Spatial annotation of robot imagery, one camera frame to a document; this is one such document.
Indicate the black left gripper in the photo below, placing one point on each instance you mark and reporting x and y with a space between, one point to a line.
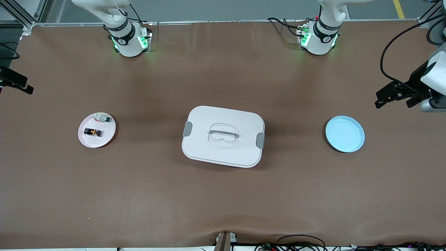
415 82

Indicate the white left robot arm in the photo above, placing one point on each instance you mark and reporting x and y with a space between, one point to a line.
320 40

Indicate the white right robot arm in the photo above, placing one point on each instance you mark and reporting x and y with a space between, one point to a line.
127 45

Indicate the white lidded storage box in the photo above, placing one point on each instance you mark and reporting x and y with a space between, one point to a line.
223 150

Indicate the light blue round plate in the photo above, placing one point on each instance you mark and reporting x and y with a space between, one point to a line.
345 134

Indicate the pink round plate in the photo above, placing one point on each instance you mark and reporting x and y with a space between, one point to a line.
101 139

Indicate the aluminium frame profile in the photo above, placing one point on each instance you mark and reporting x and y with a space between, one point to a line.
21 15
423 21

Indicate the green push-button switch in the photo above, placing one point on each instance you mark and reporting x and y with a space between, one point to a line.
104 119

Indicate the metal table edge bracket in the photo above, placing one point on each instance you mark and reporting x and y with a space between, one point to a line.
224 242

